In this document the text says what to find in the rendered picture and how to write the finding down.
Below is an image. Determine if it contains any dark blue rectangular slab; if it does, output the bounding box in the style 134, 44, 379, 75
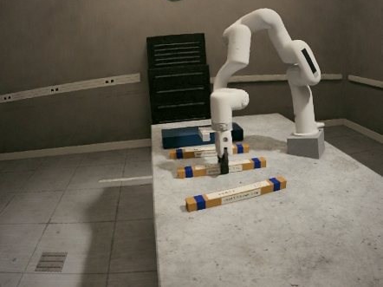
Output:
161, 122, 243, 149

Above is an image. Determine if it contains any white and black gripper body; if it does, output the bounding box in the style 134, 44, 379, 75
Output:
214, 129, 232, 159

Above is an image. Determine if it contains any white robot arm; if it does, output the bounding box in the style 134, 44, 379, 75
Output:
198, 9, 324, 141

